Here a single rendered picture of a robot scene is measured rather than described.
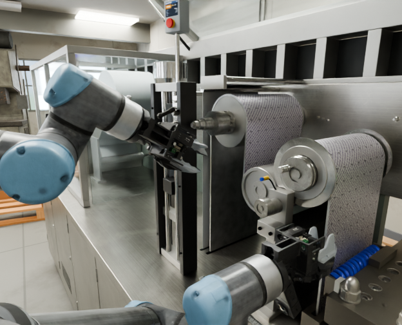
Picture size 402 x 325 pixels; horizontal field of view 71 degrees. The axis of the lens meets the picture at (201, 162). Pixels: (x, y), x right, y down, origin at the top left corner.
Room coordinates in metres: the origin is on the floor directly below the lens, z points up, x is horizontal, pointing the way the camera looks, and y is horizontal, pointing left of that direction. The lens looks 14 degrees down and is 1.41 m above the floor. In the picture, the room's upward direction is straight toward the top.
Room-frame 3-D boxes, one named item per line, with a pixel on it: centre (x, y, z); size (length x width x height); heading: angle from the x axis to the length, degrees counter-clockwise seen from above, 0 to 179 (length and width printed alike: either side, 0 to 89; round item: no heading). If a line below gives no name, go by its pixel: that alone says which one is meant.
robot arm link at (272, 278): (0.42, -0.10, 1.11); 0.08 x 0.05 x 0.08; 36
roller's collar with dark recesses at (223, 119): (0.77, -0.05, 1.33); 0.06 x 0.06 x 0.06; 37
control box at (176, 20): (1.04, 0.09, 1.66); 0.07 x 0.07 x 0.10; 52
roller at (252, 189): (0.75, -0.25, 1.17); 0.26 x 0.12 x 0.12; 127
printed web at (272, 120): (0.76, -0.24, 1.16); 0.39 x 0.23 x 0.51; 37
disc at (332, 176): (0.58, -0.21, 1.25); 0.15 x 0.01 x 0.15; 37
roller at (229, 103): (0.86, -0.17, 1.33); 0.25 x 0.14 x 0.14; 127
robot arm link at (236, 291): (0.37, -0.03, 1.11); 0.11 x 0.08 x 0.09; 126
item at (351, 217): (0.60, -0.35, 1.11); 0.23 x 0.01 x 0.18; 127
